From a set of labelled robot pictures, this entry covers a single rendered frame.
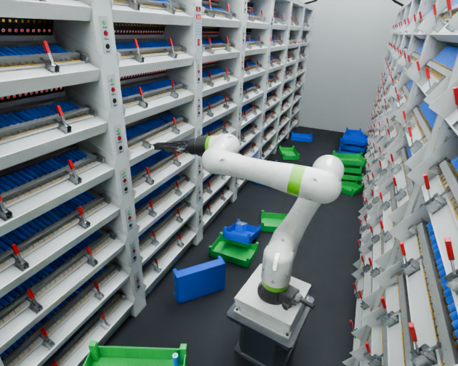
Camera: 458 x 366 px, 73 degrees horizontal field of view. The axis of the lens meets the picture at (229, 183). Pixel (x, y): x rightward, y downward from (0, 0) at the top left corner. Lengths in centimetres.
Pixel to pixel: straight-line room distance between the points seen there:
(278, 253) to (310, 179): 38
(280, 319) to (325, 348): 49
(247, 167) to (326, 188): 29
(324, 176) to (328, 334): 103
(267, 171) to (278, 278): 48
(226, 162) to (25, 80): 68
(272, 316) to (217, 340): 46
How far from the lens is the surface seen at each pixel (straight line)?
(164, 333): 184
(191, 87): 189
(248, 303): 146
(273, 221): 265
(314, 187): 111
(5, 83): 108
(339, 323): 199
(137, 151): 154
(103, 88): 131
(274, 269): 134
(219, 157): 119
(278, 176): 113
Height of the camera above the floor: 144
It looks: 26 degrees down
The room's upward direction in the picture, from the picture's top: 2 degrees clockwise
